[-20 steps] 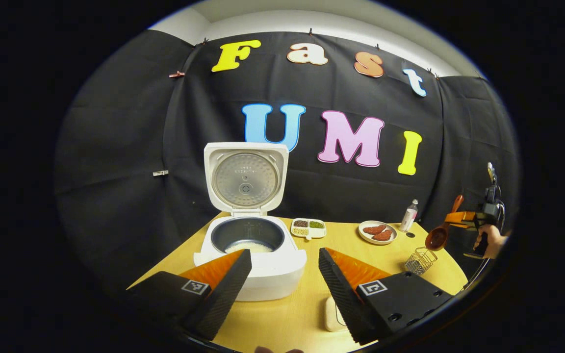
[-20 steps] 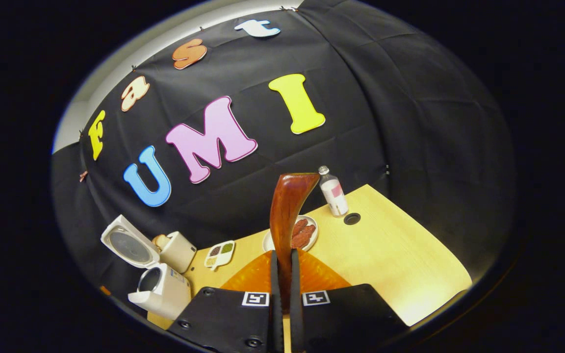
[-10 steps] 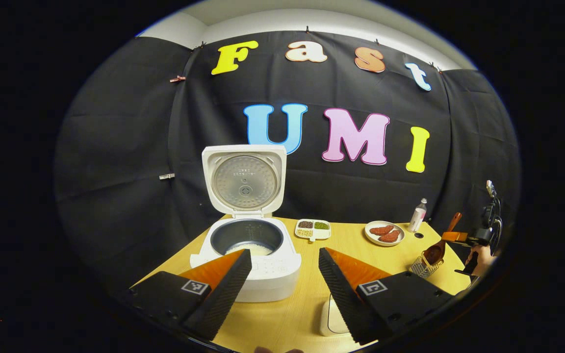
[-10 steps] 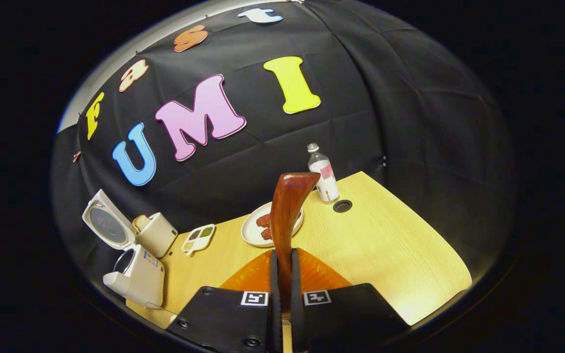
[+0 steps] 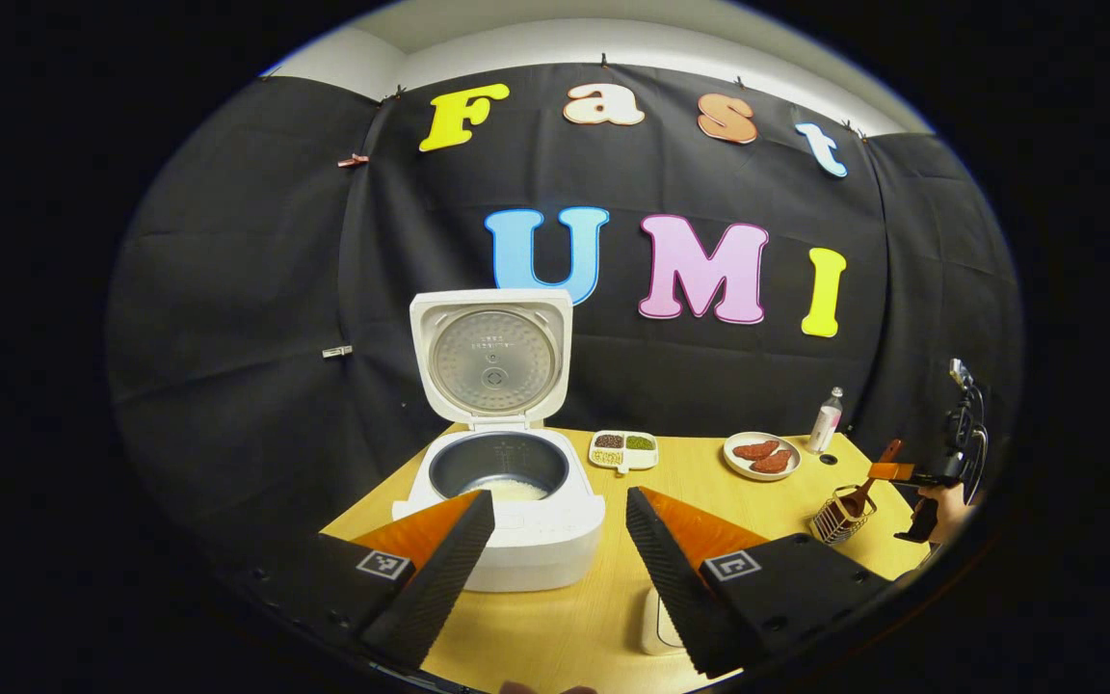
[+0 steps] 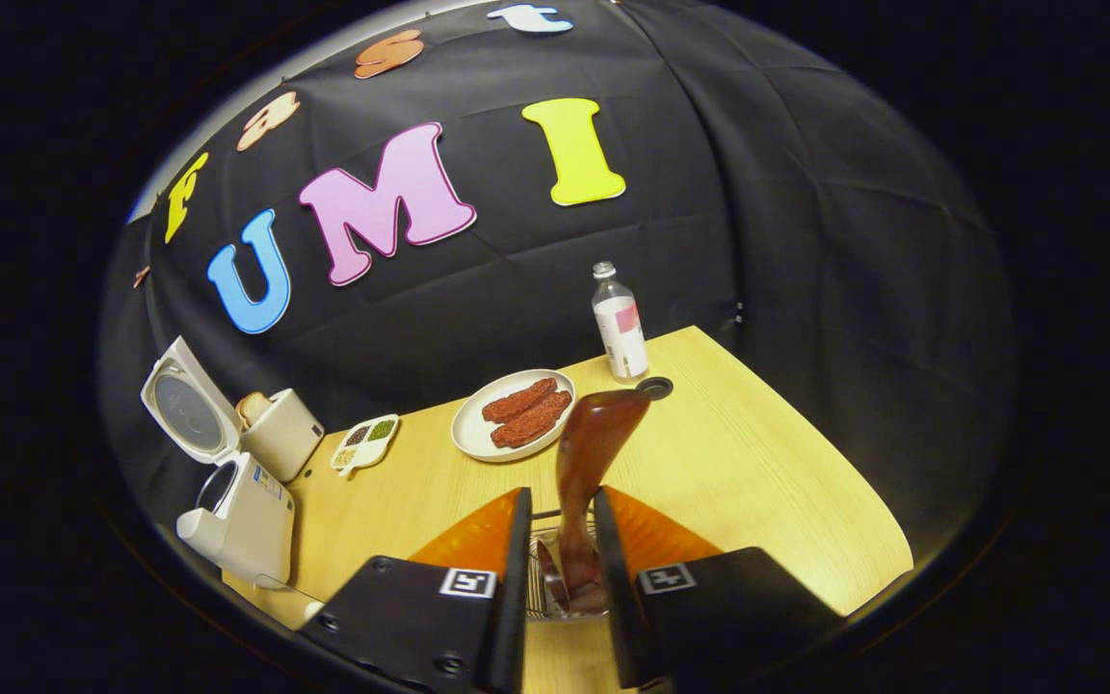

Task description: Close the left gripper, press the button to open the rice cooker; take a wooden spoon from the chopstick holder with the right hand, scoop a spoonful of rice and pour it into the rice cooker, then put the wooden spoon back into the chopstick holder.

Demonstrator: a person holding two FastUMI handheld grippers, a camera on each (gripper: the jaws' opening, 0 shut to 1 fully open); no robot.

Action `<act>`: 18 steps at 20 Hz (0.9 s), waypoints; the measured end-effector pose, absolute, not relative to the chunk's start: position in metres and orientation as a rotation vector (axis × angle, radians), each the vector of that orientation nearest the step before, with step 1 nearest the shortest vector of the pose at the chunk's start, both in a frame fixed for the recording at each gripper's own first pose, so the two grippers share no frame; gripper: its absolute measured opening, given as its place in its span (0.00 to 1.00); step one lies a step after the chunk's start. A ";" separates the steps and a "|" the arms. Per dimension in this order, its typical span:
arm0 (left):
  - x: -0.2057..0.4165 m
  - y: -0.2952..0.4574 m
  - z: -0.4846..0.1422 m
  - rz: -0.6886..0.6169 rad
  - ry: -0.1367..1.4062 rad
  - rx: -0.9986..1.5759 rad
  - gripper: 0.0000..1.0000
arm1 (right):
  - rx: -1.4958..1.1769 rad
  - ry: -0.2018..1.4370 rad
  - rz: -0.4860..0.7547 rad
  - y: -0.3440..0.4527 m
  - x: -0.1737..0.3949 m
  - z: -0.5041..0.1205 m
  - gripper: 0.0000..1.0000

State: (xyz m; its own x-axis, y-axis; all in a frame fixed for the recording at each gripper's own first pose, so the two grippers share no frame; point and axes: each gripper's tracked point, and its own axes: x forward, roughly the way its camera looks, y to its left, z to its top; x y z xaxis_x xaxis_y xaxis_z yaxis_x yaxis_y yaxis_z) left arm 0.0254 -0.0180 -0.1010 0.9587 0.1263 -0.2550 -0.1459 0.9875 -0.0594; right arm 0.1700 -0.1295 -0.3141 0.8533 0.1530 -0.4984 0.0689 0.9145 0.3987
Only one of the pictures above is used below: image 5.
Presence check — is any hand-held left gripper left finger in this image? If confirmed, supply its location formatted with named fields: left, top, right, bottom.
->
left=227, top=489, right=497, bottom=671

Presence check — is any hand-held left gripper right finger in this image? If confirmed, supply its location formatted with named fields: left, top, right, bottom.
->
left=625, top=486, right=893, bottom=679

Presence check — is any brown wooden spoon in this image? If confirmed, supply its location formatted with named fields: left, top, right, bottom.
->
left=839, top=439, right=904, bottom=517

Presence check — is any wire metal chopstick holder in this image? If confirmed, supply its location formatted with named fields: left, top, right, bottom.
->
left=810, top=485, right=878, bottom=547

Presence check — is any white rice cooker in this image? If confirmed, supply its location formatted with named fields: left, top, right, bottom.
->
left=391, top=288, right=607, bottom=593

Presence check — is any white rice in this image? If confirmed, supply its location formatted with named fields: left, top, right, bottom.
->
left=478, top=479, right=549, bottom=502

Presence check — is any clear plastic tray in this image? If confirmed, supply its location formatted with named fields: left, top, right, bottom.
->
left=639, top=585, right=710, bottom=658

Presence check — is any clear bottle with pink label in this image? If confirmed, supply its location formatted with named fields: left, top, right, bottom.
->
left=807, top=387, right=845, bottom=455

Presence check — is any white round plate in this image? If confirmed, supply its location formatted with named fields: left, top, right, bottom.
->
left=723, top=432, right=803, bottom=482

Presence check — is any white divided bean dish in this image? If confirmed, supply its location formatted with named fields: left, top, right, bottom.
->
left=588, top=430, right=660, bottom=476

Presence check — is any black backdrop cloth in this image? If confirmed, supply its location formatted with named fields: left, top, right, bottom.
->
left=107, top=63, right=1026, bottom=579

